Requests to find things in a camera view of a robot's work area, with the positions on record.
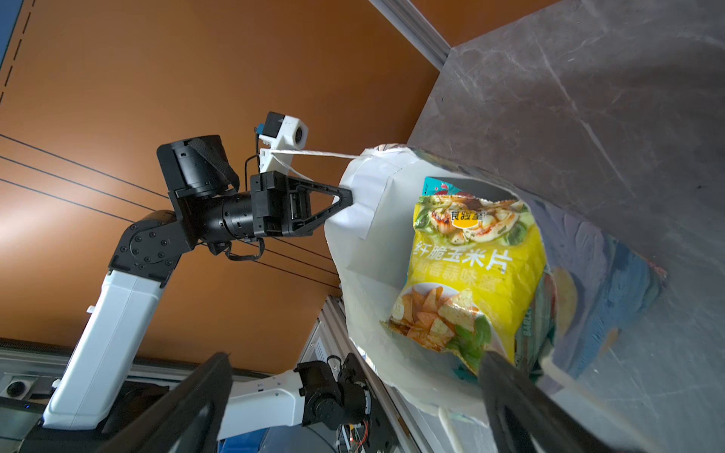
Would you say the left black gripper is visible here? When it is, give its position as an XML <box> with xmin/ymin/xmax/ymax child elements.
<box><xmin>250</xmin><ymin>172</ymin><xmax>353</xmax><ymax>238</ymax></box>

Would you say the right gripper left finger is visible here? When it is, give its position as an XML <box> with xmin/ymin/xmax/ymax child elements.
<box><xmin>99</xmin><ymin>353</ymin><xmax>232</xmax><ymax>452</ymax></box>

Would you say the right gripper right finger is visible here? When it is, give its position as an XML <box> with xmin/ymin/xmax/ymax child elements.
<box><xmin>478</xmin><ymin>352</ymin><xmax>625</xmax><ymax>453</ymax></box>

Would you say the teal snack packet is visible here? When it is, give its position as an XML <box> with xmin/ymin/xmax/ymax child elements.
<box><xmin>421</xmin><ymin>177</ymin><xmax>461</xmax><ymax>196</ymax></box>

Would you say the floral paper gift bag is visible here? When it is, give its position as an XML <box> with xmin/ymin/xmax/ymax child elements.
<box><xmin>325</xmin><ymin>145</ymin><xmax>666</xmax><ymax>426</ymax></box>

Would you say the yellow snack packet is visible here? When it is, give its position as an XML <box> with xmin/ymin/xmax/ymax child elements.
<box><xmin>385</xmin><ymin>194</ymin><xmax>547</xmax><ymax>374</ymax></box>

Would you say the teal Fox's candy bag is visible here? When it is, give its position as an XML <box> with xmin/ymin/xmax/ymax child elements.
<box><xmin>528</xmin><ymin>272</ymin><xmax>556</xmax><ymax>377</ymax></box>

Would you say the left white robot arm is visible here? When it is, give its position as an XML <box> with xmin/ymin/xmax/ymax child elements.
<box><xmin>20</xmin><ymin>135</ymin><xmax>372</xmax><ymax>452</ymax></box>

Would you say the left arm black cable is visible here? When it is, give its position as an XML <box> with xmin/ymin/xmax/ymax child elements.
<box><xmin>223</xmin><ymin>152</ymin><xmax>267</xmax><ymax>262</ymax></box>

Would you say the aluminium front rail frame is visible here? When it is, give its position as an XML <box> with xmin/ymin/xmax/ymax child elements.
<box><xmin>1</xmin><ymin>277</ymin><xmax>441</xmax><ymax>452</ymax></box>

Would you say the left aluminium corner post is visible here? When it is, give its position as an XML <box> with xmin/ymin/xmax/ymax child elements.
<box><xmin>369</xmin><ymin>0</ymin><xmax>451</xmax><ymax>71</ymax></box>

